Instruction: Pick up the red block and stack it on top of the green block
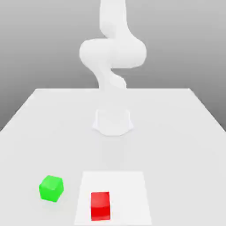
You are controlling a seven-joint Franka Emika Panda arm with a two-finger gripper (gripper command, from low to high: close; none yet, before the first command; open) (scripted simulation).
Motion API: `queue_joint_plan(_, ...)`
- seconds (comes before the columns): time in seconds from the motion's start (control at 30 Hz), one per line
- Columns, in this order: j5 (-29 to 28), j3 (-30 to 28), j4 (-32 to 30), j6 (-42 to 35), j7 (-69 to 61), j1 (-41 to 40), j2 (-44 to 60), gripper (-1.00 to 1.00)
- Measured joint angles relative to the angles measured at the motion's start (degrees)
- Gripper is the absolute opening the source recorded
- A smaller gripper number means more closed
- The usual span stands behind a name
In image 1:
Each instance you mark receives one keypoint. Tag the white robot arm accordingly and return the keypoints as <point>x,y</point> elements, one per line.
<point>113,53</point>

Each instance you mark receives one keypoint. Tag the small red cube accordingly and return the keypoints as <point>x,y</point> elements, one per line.
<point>100,205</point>

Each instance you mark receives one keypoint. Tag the small green cube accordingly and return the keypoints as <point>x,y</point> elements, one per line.
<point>51,189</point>

